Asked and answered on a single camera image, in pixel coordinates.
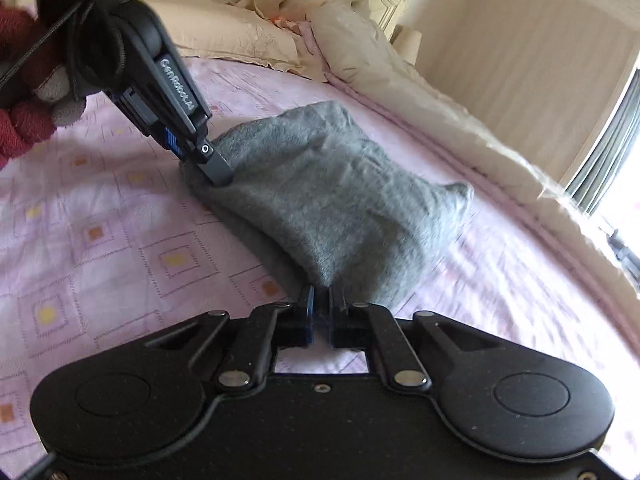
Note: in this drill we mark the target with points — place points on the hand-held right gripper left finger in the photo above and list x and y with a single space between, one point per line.
310 312

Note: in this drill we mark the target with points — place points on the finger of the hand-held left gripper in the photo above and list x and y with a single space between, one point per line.
173 144
216 166

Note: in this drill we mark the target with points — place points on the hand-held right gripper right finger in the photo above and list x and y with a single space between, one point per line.
334 312

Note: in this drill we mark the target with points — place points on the grey argyle sweater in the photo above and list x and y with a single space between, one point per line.
325 200

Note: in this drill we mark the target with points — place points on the dark clothes pile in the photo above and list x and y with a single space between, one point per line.
625 255

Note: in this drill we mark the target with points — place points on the person's left hand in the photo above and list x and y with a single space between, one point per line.
30 115

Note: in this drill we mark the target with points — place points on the cream pillow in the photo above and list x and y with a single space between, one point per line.
225 30

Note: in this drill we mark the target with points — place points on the pink patterned bed sheet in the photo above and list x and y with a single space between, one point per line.
100 240

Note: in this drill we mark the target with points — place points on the orange cloth item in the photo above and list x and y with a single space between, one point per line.
277 20

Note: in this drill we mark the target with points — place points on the beige duvet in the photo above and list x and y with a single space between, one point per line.
450 125

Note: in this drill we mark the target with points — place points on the cream table lamp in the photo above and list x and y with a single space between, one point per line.
407 42

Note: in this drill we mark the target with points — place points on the grey-green curtain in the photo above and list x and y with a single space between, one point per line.
607 150

